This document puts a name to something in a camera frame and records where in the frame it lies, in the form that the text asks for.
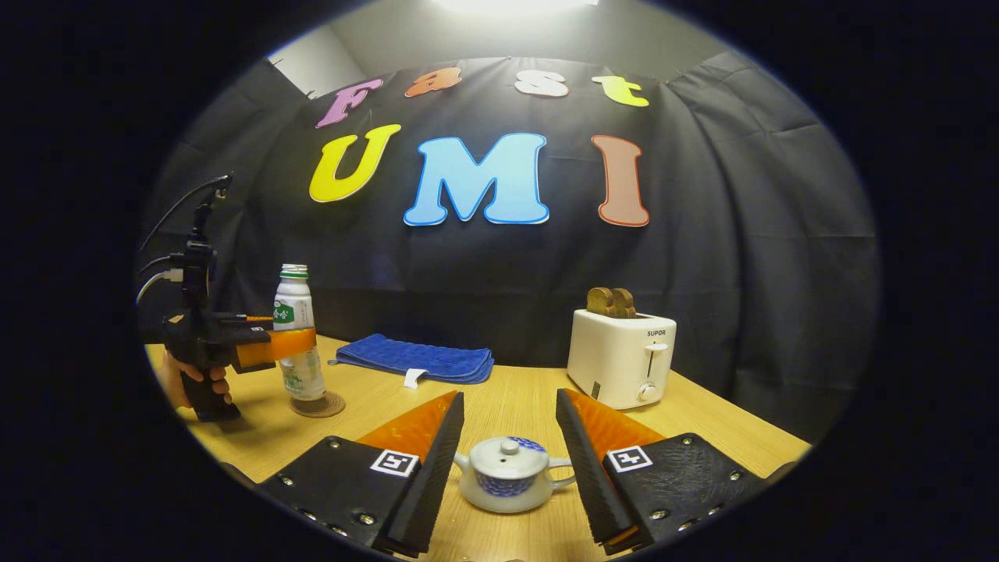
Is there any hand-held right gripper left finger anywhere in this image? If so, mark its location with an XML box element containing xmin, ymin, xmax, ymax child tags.
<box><xmin>258</xmin><ymin>390</ymin><xmax>466</xmax><ymax>559</ymax></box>

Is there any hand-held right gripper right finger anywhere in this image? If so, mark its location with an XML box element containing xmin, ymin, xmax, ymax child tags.
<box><xmin>555</xmin><ymin>388</ymin><xmax>770</xmax><ymax>557</ymax></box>

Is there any white water bottle green label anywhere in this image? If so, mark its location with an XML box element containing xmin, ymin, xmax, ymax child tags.
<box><xmin>272</xmin><ymin>264</ymin><xmax>327</xmax><ymax>402</ymax></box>

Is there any white blue-patterned teacup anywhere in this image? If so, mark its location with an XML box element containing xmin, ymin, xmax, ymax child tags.
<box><xmin>453</xmin><ymin>451</ymin><xmax>577</xmax><ymax>514</ymax></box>

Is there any blue towel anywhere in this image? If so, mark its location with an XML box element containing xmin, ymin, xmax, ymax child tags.
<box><xmin>328</xmin><ymin>333</ymin><xmax>496</xmax><ymax>389</ymax></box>

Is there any white toaster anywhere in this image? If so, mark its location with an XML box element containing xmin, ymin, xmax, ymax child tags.
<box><xmin>567</xmin><ymin>308</ymin><xmax>678</xmax><ymax>411</ymax></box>

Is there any black backdrop cloth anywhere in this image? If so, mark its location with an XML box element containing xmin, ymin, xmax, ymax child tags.
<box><xmin>137</xmin><ymin>51</ymin><xmax>883</xmax><ymax>446</ymax></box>

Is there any ceiling light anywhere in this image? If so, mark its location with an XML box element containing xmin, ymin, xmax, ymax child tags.
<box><xmin>433</xmin><ymin>0</ymin><xmax>600</xmax><ymax>16</ymax></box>

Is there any white cable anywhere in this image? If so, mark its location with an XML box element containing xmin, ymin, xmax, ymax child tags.
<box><xmin>136</xmin><ymin>269</ymin><xmax>185</xmax><ymax>307</ymax></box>

